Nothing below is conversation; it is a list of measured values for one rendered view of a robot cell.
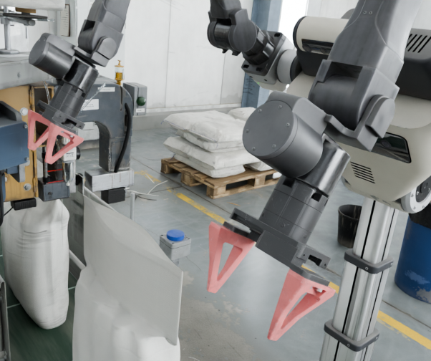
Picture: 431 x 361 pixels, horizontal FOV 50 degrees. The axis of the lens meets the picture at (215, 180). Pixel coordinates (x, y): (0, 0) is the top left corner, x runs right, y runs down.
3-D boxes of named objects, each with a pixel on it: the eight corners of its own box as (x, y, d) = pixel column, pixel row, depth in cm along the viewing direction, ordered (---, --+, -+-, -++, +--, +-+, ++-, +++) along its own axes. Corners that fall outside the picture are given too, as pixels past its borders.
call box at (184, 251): (190, 254, 156) (191, 239, 154) (170, 261, 151) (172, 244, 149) (177, 245, 162) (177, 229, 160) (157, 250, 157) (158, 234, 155)
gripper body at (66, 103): (53, 118, 86) (71, 84, 86) (34, 107, 93) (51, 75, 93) (81, 132, 90) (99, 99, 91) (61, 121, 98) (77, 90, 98)
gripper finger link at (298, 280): (268, 350, 42) (316, 258, 42) (219, 309, 47) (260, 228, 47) (305, 354, 47) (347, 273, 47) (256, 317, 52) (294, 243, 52)
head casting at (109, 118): (132, 170, 146) (134, 75, 136) (55, 181, 131) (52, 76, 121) (90, 145, 167) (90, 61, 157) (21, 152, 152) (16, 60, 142)
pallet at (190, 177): (298, 178, 487) (300, 165, 482) (213, 199, 410) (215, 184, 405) (244, 156, 543) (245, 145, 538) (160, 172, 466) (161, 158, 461)
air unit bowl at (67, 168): (75, 182, 129) (74, 161, 127) (64, 184, 127) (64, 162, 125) (71, 179, 131) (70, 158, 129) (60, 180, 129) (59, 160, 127)
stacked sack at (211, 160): (265, 164, 441) (267, 149, 436) (213, 174, 399) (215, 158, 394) (234, 151, 470) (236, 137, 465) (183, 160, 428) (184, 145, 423)
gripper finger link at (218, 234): (220, 310, 47) (262, 228, 47) (180, 277, 52) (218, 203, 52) (257, 318, 52) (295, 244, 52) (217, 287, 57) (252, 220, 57)
